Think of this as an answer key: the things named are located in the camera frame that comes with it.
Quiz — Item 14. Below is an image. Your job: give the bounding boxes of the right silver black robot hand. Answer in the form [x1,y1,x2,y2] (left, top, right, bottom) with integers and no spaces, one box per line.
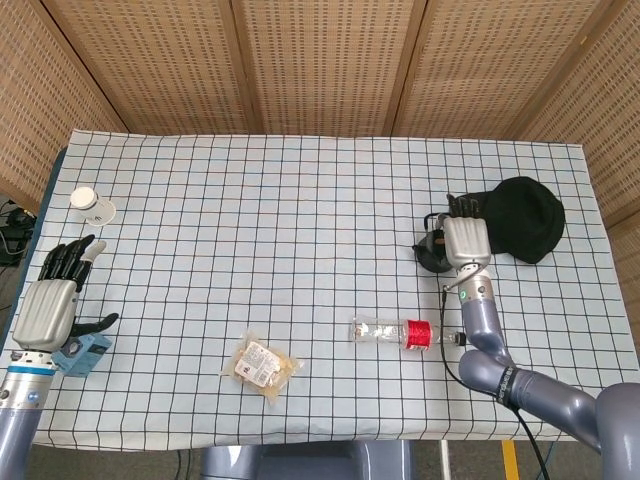
[442,194,492,269]

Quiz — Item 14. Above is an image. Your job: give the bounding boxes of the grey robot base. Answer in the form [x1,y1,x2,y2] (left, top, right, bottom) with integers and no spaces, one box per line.
[199,439,414,480]

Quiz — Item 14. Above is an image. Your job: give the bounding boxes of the black baseball cap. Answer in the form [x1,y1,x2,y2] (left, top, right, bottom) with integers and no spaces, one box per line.
[447,176,567,266]

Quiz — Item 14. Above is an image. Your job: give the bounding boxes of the checkered light blue tablecloth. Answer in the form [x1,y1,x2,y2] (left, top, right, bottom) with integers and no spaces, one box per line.
[0,128,617,454]

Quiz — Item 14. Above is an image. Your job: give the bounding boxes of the clear plastic bottle red label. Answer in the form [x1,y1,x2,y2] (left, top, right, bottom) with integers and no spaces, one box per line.
[349,314,469,354]

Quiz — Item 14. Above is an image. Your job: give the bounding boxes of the black floor cables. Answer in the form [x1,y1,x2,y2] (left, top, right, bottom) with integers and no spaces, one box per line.
[0,198,39,269]

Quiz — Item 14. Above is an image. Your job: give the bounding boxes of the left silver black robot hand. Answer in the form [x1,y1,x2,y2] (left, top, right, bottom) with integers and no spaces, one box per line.
[10,234,120,354]

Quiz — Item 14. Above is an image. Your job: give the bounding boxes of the woven bamboo screen panel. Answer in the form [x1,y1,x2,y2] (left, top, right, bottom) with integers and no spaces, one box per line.
[514,0,640,331]
[229,0,429,137]
[39,0,262,135]
[388,0,604,141]
[0,0,127,214]

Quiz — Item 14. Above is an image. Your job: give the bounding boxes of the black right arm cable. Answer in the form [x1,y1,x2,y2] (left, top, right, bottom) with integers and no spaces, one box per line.
[438,277,552,480]

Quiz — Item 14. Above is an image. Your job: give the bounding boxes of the black cast iron teapot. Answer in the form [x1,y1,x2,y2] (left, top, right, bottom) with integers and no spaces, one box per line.
[412,211,459,274]

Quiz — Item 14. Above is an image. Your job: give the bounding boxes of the clear packaged snack bag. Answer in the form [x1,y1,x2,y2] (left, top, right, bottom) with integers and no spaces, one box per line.
[221,329,305,400]

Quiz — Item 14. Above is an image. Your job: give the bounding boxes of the small light blue box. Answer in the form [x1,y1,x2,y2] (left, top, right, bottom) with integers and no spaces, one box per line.
[51,332,113,378]

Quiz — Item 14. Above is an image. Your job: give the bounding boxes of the white paper cup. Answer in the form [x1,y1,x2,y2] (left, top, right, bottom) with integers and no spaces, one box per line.
[69,186,117,228]

